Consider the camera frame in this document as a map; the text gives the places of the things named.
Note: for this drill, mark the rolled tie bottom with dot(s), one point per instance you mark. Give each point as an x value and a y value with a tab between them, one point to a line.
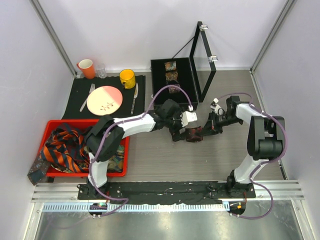
174	88

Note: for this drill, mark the teal floral tie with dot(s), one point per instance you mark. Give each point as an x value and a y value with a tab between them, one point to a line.
116	162

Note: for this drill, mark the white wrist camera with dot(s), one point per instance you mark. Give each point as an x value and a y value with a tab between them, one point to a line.
218	110
188	116

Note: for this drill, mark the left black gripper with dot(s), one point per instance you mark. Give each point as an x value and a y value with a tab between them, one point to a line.
176	135

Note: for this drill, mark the silver fork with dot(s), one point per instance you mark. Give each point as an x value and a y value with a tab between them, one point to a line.
92	88

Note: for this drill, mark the black box lid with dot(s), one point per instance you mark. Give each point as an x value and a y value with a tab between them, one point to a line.
202	61

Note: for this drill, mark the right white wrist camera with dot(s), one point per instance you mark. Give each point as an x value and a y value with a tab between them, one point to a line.
218	110

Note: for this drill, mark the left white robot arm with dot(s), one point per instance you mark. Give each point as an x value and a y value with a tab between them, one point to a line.
106	135

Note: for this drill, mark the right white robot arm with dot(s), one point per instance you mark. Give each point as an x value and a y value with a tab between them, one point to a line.
266	142

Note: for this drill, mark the navy speckled tie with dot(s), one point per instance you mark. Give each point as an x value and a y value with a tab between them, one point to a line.
38	170

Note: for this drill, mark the rolled tie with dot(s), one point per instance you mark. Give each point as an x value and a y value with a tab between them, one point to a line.
174	88
171	76
170	66

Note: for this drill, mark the red plastic bin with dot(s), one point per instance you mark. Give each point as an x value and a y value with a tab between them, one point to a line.
81	124

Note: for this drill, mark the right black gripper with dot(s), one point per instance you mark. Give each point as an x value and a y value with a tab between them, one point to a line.
212	121

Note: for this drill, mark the yellow mug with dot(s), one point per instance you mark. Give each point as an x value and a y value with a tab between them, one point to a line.
127	78

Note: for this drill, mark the dark red patterned tie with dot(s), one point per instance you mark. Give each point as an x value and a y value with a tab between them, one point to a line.
194	134

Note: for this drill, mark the rolled tie middle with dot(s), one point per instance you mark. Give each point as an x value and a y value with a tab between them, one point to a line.
171	76

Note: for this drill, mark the white cable duct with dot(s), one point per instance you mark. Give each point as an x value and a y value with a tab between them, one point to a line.
93	208

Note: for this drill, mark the silver knife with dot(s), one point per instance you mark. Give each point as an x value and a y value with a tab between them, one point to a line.
134	98

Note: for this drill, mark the rolled tie top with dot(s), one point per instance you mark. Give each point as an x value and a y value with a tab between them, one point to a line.
170	66

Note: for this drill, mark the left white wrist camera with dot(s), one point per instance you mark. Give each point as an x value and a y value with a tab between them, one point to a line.
188	116

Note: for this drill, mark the black placemat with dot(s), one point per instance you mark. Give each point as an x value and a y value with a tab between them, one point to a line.
80	89

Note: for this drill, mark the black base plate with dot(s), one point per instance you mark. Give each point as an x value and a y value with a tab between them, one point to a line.
166	192

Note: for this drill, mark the pink cream plate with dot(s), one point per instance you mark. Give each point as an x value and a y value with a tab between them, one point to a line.
104	100

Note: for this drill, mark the clear glass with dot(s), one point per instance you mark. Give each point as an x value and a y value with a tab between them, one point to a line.
101	70

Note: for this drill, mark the orange navy striped tie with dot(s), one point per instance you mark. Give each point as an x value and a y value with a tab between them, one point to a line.
65	149

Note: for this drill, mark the orange cup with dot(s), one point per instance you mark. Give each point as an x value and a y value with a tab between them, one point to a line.
87	68

